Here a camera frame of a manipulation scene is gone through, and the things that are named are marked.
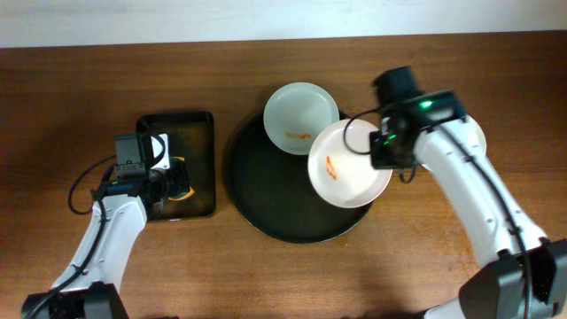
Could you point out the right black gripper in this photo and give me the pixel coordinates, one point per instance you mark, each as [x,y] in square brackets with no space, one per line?
[387,151]

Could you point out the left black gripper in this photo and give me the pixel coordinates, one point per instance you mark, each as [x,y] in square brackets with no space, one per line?
[178,182]

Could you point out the green and yellow sponge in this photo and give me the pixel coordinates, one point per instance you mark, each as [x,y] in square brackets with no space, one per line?
[186,192]

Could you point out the pale pink plate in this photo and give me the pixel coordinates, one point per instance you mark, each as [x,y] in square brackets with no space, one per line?
[339,168]

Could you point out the white plate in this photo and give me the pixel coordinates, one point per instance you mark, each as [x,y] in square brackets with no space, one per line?
[480,142]

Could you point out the pale green plate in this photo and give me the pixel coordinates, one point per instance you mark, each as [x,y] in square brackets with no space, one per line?
[296,114]

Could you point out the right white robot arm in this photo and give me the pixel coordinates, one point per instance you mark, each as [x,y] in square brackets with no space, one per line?
[522,273]

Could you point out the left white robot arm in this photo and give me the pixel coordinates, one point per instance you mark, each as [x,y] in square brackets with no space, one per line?
[133,191]

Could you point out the black rectangular tray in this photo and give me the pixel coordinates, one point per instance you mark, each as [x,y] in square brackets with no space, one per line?
[199,133]

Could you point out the round black tray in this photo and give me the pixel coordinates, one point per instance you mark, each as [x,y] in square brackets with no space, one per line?
[272,190]

